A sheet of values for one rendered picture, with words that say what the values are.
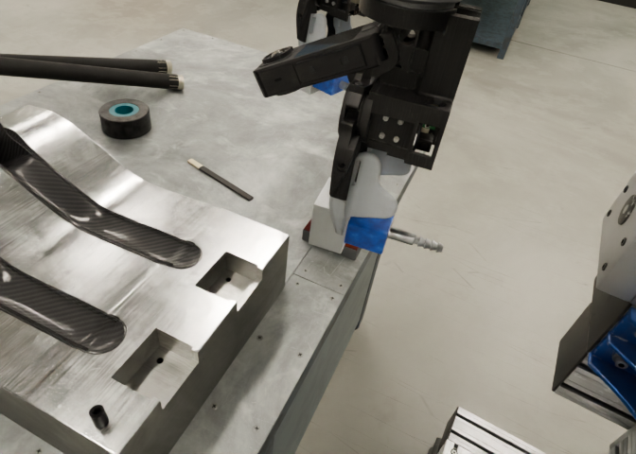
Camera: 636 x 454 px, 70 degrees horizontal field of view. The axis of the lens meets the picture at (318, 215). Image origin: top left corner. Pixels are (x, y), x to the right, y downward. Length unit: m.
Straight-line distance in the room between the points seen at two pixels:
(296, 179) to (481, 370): 1.03
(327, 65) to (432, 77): 0.08
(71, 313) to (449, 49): 0.38
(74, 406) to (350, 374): 1.11
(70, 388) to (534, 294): 1.67
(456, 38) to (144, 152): 0.57
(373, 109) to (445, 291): 1.41
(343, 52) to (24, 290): 0.36
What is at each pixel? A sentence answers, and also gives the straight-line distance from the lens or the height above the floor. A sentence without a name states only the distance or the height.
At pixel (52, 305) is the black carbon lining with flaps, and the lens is 0.48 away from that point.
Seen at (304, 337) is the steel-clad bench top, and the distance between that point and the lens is 0.53.
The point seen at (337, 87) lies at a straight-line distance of 0.74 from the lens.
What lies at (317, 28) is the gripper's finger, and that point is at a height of 1.01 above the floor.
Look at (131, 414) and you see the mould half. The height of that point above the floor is 0.89.
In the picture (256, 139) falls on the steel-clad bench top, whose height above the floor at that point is 0.80.
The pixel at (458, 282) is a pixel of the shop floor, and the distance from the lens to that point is 1.79.
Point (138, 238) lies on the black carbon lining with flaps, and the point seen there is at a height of 0.88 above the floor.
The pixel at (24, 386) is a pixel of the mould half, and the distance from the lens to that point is 0.43.
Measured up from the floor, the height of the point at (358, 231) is 0.94.
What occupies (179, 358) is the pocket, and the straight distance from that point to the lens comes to 0.44.
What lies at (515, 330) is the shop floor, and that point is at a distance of 1.73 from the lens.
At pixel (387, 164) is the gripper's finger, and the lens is 0.46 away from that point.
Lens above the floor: 1.24
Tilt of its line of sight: 41 degrees down
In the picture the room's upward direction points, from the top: 8 degrees clockwise
